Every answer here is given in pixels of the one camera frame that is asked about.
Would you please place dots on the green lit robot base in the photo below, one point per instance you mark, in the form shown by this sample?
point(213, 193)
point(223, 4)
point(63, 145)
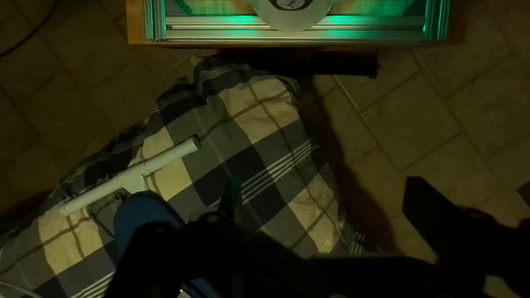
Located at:
point(285, 23)

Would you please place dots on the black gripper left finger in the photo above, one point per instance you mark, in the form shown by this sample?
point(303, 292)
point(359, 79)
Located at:
point(210, 258)

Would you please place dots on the blue ironing cloth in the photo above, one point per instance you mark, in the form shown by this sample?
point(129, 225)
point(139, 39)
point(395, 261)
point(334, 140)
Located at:
point(142, 210)

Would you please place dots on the checkered plaid bed blanket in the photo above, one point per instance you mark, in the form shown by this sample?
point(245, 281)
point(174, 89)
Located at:
point(246, 127)

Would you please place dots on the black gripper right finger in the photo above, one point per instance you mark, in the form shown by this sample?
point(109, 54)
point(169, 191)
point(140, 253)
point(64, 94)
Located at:
point(470, 246)

